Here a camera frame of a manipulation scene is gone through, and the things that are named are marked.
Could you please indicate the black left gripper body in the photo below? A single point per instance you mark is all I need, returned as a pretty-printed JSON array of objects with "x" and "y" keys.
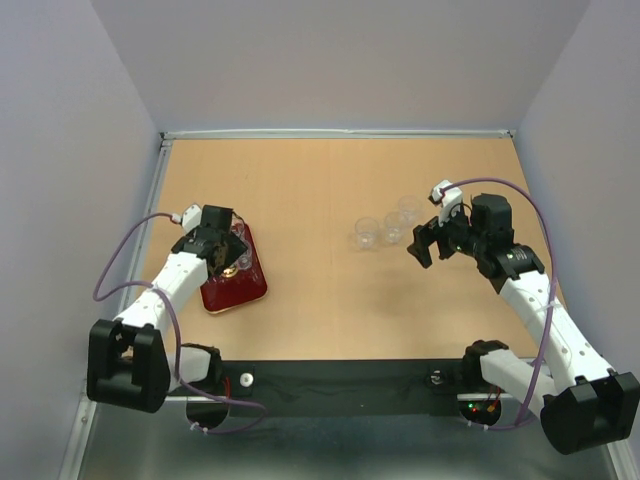
[{"x": 234, "y": 248}]

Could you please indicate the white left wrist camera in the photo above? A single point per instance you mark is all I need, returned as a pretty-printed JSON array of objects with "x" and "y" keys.
[{"x": 189, "y": 219}]

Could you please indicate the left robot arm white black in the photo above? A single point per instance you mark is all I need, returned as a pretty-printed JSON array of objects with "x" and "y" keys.
[{"x": 129, "y": 365}]

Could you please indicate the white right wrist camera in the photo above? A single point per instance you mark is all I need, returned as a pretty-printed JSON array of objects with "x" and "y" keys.
[{"x": 448, "y": 198}]

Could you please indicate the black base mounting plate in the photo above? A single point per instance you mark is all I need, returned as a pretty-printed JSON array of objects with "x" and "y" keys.
[{"x": 345, "y": 388}]

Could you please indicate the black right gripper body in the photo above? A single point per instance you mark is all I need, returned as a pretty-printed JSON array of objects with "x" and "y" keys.
[{"x": 464, "y": 235}]

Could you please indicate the clear glass lone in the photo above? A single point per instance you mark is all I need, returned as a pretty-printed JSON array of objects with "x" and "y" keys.
[{"x": 245, "y": 261}]

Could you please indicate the clear glass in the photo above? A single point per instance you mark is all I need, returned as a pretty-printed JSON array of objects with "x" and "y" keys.
[
  {"x": 411, "y": 209},
  {"x": 395, "y": 224},
  {"x": 239, "y": 229},
  {"x": 366, "y": 231}
]

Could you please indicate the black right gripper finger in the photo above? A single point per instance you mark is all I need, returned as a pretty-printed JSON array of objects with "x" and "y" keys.
[
  {"x": 421, "y": 253},
  {"x": 432, "y": 233}
]

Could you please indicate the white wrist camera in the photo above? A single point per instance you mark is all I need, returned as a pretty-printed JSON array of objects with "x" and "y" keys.
[
  {"x": 189, "y": 219},
  {"x": 448, "y": 198}
]

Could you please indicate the red tray with gold rim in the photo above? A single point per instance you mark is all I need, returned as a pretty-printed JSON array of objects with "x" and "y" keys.
[{"x": 234, "y": 288}]

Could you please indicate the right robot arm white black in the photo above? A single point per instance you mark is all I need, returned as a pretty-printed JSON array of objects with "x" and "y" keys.
[{"x": 580, "y": 400}]

